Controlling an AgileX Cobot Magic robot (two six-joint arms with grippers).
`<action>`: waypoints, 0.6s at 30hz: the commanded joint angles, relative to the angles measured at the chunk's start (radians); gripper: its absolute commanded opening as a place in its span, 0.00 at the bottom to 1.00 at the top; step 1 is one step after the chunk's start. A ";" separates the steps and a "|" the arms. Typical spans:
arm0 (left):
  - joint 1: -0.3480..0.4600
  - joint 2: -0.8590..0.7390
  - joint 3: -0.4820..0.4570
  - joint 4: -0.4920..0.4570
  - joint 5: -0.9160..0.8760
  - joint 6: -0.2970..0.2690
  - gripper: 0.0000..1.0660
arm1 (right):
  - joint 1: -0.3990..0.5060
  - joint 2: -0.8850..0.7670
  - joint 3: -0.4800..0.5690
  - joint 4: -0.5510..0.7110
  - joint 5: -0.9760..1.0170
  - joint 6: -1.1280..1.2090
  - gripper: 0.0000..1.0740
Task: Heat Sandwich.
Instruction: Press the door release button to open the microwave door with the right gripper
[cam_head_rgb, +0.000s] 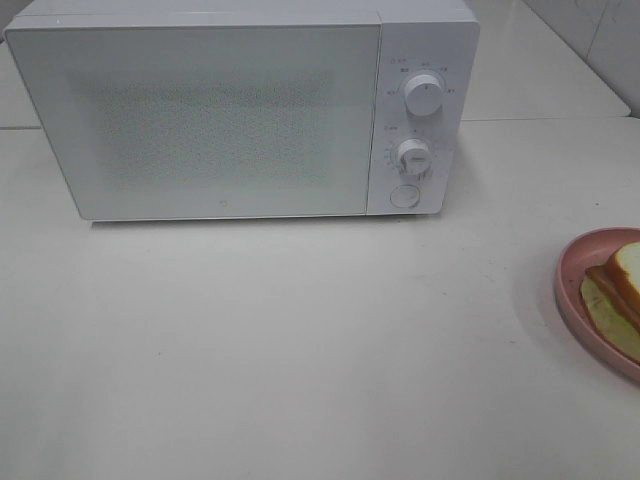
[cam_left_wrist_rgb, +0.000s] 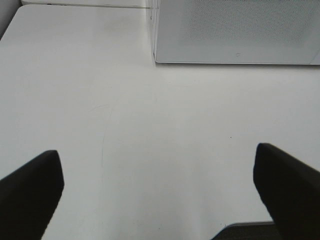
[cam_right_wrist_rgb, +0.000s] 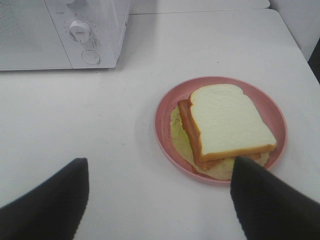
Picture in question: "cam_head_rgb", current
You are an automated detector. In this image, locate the sandwich with bread and lettuce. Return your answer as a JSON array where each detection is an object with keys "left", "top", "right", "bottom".
[{"left": 580, "top": 242, "right": 639, "bottom": 364}]

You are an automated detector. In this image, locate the lower white timer knob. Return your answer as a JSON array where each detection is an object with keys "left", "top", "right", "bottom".
[{"left": 396, "top": 139, "right": 432, "bottom": 176}]

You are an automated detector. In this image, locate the round white door button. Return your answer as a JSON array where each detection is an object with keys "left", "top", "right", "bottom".
[{"left": 390, "top": 185, "right": 420, "bottom": 209}]

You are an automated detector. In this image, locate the upper white power knob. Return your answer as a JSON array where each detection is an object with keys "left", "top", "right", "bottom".
[{"left": 403, "top": 72, "right": 444, "bottom": 117}]

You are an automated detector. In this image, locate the pink round plate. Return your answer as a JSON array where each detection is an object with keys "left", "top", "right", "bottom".
[{"left": 554, "top": 227, "right": 639, "bottom": 384}]

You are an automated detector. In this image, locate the white microwave oven body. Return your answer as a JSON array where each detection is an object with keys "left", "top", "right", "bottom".
[{"left": 4, "top": 1, "right": 480, "bottom": 219}]

